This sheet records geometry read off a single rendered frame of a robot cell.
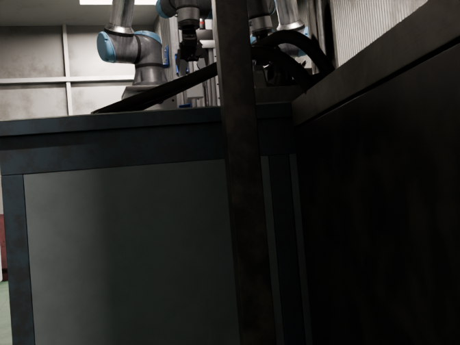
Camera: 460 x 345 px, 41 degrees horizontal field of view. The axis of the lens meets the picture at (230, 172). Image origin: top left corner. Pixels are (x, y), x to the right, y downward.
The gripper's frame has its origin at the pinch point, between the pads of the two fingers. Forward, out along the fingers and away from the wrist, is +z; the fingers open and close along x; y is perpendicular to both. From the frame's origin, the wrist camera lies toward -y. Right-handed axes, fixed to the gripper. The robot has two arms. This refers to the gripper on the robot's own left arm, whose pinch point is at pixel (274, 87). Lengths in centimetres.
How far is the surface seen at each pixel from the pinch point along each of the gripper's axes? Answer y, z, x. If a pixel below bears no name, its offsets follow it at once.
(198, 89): -13.4, -4.5, 27.0
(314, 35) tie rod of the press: -75, -10, 5
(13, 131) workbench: -61, -3, 76
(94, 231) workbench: -63, 24, 63
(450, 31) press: -145, -2, 12
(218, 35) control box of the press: -95, -12, 29
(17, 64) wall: 735, -111, 209
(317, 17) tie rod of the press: -76, -13, 4
